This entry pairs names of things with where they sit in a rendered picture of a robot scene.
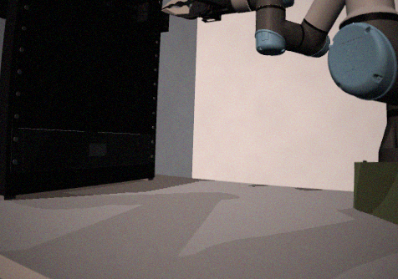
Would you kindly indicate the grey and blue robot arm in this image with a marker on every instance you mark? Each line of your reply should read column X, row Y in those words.
column 363, row 59

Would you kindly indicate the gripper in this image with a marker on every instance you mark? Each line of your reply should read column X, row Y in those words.
column 197, row 10

